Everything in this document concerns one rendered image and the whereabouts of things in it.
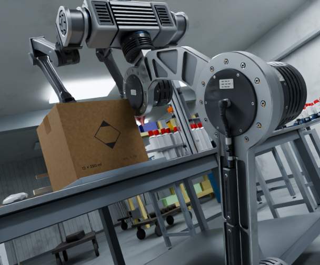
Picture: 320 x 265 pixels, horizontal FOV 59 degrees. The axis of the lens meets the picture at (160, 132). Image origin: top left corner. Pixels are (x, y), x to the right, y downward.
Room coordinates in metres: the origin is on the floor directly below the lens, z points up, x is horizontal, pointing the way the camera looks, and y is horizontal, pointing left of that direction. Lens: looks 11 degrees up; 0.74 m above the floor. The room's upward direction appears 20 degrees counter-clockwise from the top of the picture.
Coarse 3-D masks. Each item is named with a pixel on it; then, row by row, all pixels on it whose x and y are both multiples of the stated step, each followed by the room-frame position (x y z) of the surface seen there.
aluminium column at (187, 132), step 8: (176, 96) 1.67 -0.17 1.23; (176, 104) 1.65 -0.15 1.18; (176, 112) 1.67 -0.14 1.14; (184, 112) 1.68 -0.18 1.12; (184, 120) 1.66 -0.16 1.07; (184, 128) 1.66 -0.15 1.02; (184, 136) 1.67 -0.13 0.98; (192, 136) 1.67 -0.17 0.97; (192, 144) 1.65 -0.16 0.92; (192, 152) 1.67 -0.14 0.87
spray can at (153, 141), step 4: (148, 132) 1.67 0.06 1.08; (152, 132) 1.67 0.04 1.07; (152, 136) 1.66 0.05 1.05; (156, 136) 1.67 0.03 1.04; (152, 140) 1.66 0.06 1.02; (156, 140) 1.66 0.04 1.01; (152, 144) 1.66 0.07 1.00; (156, 144) 1.66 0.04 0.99; (152, 148) 1.67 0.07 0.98; (156, 148) 1.66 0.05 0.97; (156, 152) 1.66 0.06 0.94; (160, 152) 1.66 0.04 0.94; (156, 156) 1.66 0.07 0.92; (160, 156) 1.66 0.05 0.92
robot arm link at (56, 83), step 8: (32, 56) 1.37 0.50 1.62; (48, 56) 1.41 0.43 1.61; (32, 64) 1.39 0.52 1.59; (40, 64) 1.38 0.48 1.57; (48, 64) 1.38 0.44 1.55; (48, 72) 1.36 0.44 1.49; (48, 80) 1.38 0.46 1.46; (56, 80) 1.35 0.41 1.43; (56, 88) 1.34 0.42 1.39; (64, 88) 1.35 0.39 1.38; (64, 96) 1.33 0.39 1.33; (72, 96) 1.35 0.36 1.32
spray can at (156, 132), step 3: (156, 132) 1.71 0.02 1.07; (156, 135) 1.71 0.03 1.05; (159, 135) 1.70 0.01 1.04; (159, 138) 1.70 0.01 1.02; (162, 138) 1.71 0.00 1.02; (159, 141) 1.70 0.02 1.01; (162, 141) 1.70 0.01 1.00; (159, 144) 1.70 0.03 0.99; (162, 144) 1.70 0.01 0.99; (162, 147) 1.70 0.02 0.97; (162, 150) 1.70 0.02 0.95; (165, 150) 1.70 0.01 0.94; (165, 153) 1.70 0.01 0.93; (165, 156) 1.70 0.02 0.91; (168, 156) 1.71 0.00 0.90; (168, 159) 1.70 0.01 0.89
